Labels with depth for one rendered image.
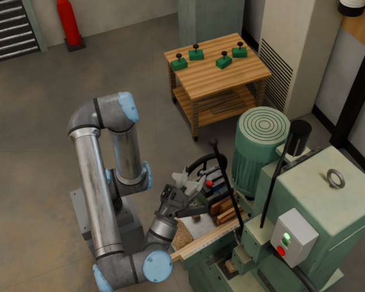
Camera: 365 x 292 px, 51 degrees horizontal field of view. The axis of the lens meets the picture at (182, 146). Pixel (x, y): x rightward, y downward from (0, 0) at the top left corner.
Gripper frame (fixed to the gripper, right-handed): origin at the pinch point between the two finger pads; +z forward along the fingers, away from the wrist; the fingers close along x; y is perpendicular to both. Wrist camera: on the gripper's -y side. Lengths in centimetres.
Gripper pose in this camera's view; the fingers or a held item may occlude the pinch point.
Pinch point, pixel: (197, 171)
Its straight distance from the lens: 135.0
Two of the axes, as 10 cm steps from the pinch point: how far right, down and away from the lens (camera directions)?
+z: 4.3, -9.0, 0.5
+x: -4.0, -1.5, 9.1
